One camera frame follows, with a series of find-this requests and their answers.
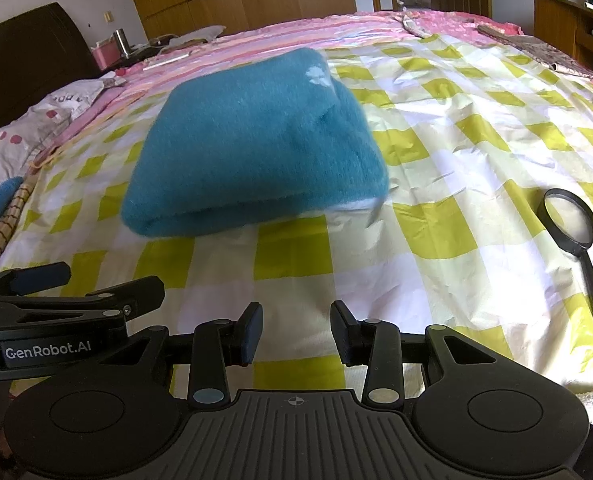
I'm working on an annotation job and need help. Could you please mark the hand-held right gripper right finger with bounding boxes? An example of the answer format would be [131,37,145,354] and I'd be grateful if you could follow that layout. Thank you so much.
[329,300,500,407]

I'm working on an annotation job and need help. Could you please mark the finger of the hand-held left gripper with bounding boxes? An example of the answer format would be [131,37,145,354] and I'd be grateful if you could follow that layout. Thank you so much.
[0,261,73,301]
[0,275,167,332]

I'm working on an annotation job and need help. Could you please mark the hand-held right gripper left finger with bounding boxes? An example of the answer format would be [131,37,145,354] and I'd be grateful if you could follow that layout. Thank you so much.
[94,302,265,410]

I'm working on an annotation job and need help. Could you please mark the teal fleece garment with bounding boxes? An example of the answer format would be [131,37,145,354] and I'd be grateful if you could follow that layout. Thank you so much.
[119,46,392,239]

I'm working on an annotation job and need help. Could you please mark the beige checked cloth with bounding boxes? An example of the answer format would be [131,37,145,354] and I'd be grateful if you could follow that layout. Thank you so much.
[0,174,43,275]

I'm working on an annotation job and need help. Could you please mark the grey pillow with pink dots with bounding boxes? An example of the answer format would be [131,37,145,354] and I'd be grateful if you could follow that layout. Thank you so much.
[0,105,77,188]

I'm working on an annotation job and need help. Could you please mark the white printed pillow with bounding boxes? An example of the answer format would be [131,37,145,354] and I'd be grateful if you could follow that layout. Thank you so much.
[31,76,114,121]

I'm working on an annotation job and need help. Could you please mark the yellow checked bed sheet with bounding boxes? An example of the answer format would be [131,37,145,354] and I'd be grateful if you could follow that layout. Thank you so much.
[0,7,593,413]

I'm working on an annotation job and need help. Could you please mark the dark wooden headboard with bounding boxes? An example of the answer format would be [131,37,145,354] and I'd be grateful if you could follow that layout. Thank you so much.
[0,2,101,142]

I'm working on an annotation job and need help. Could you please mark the pink plastic bin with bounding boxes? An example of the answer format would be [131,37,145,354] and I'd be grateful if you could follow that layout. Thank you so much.
[90,42,123,69]

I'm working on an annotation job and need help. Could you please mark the white stick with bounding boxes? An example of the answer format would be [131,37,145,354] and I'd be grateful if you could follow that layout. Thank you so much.
[143,49,193,71]

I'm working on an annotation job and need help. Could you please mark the dark nightstand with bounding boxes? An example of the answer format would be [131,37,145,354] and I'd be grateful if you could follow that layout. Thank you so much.
[96,42,177,75]

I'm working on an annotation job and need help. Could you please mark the grey cloth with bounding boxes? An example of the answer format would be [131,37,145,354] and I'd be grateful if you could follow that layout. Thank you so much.
[168,24,227,50]

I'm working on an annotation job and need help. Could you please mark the patterned pink cloth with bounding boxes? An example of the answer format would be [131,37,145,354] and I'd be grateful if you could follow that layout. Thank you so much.
[477,22,593,85]

